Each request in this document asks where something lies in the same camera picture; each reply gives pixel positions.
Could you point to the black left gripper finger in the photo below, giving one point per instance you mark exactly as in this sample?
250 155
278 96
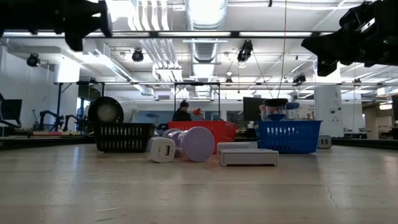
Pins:
99 27
99 9

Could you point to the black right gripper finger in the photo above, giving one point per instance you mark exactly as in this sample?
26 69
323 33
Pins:
328 54
326 40

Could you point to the black capped hourglass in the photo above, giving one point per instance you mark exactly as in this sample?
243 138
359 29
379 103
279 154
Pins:
275 101

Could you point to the teal and white cube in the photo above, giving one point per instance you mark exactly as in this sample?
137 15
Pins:
324 138

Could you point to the pink capped hourglass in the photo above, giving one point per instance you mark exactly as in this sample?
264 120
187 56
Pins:
262 109

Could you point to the small blue capped hourglass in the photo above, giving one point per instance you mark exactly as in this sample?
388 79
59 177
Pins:
152 115

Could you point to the white box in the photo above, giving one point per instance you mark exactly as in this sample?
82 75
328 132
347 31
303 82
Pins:
236 145
248 158

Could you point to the black background robot arm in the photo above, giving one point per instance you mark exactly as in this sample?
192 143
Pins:
46 112
70 118

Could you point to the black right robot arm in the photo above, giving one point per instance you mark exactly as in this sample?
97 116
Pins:
388 31

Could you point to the black ceiling spotlight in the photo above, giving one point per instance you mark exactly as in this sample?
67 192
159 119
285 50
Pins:
299 79
245 49
137 56
33 60

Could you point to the blue plastic basket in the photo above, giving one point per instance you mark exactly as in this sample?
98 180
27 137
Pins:
289 137

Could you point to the black computer monitor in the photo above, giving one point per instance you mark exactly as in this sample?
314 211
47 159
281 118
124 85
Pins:
11 109
252 109

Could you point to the black plastic basket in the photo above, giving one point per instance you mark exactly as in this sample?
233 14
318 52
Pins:
124 133

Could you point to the person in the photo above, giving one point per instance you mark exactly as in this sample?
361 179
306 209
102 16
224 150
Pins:
182 115

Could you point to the red plastic basket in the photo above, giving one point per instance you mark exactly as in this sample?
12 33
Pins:
224 130

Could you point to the small red background object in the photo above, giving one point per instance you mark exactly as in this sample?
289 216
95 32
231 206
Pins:
197 112

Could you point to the small white cube charger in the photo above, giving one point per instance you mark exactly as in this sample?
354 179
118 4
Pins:
158 149

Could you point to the purple capped hourglass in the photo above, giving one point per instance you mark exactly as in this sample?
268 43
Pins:
197 143

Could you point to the black overhead frame beam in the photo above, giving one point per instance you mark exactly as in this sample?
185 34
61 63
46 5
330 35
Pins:
235 34

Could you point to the silver ventilation duct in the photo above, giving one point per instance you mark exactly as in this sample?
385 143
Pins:
206 15

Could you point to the black background rig frame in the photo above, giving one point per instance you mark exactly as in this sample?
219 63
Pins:
197 83

